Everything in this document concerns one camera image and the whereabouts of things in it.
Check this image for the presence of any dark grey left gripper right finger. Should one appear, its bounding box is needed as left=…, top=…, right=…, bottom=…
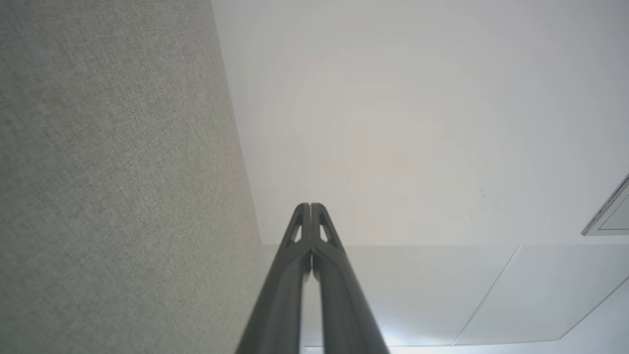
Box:
left=312, top=203, right=389, bottom=354

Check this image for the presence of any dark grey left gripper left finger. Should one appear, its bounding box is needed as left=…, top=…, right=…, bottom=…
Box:
left=236, top=203, right=312, bottom=354

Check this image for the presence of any light grey fabric sofa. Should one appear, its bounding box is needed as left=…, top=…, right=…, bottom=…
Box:
left=0, top=0, right=263, bottom=354

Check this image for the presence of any grey metal framed panel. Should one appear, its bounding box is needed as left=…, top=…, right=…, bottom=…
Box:
left=581, top=172, right=629, bottom=237

